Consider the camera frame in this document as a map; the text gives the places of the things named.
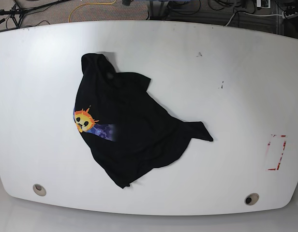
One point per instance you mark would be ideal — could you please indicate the black graphic T-shirt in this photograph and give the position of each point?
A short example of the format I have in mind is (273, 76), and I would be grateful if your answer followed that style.
(128, 132)

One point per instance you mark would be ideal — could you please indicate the red tape rectangle marking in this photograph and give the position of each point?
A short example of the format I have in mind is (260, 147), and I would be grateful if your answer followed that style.
(274, 152)

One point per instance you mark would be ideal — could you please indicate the left table grommet hole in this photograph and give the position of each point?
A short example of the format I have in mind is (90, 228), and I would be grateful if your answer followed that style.
(39, 190)

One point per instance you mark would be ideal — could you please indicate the table grommet hole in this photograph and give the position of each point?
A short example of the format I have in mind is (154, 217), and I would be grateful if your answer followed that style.
(251, 199)
(39, 190)

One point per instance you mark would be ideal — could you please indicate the right table grommet hole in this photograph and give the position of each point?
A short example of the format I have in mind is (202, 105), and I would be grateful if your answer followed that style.
(251, 199)

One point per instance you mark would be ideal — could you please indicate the black tripod stand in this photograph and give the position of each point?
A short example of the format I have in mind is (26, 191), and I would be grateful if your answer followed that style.
(18, 13)

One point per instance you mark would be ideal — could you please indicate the white power strip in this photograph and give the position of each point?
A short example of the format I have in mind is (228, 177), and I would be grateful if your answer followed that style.
(290, 12)

